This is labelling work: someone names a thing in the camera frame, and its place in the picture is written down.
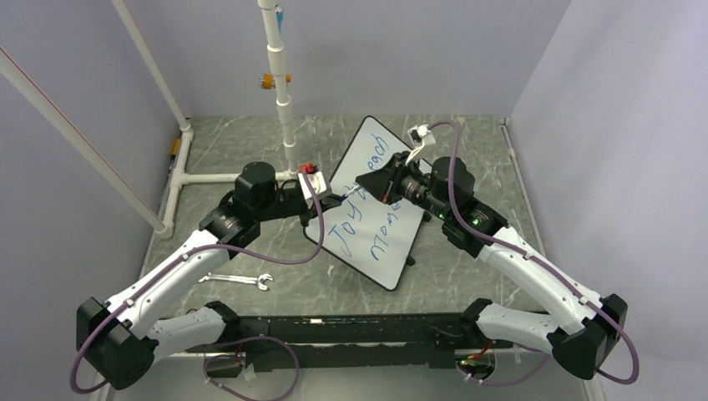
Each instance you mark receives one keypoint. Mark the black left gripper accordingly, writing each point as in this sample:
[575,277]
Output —
[307,213]

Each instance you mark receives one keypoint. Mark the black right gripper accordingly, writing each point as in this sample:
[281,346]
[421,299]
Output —
[384,183]

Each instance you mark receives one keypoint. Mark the white whiteboard black frame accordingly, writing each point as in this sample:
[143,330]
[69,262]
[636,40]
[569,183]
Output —
[371,238]

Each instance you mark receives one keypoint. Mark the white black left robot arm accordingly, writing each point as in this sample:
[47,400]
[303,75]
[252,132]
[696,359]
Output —
[124,336]

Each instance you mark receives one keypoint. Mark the silver open-end wrench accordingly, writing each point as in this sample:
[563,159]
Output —
[259,282]

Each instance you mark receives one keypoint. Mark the orange knob on pipe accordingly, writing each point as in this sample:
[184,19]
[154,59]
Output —
[267,81]

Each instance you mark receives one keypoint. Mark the orange black small tool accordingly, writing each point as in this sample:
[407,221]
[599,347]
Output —
[175,149]

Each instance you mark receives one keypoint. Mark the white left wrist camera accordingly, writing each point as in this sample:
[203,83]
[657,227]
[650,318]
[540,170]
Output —
[313,183]

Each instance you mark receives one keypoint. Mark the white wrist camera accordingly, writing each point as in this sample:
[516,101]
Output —
[422,138]
[313,183]

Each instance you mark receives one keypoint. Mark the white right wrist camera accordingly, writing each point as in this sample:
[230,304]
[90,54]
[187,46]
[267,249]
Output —
[422,138]

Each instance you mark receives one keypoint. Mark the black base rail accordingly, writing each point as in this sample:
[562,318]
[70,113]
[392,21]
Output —
[435,340]

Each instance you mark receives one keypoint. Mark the white pvc pipe frame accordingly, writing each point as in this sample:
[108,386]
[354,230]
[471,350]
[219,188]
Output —
[178,177]

